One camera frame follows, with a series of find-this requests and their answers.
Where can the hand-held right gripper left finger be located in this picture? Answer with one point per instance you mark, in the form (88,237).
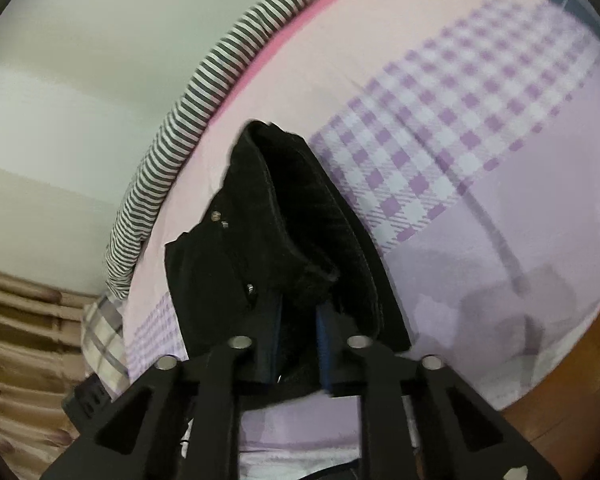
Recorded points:
(278,332)

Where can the black pants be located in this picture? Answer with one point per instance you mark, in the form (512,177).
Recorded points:
(290,240)

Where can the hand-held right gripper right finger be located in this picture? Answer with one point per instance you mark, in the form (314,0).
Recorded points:
(323,345)

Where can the beige plaid cloth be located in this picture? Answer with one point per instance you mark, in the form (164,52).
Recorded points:
(102,335)

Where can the pink purple checked bed sheet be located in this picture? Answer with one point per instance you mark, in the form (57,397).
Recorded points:
(455,160)

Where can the grey white striped blanket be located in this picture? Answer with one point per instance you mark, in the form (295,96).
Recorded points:
(180,125)

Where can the beige curtain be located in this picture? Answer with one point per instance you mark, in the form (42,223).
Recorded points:
(20,350)

